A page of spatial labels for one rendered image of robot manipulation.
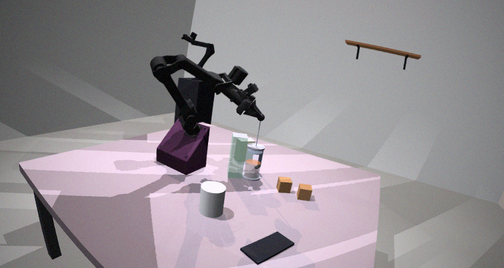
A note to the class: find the glass coffee press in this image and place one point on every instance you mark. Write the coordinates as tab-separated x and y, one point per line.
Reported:
253	161

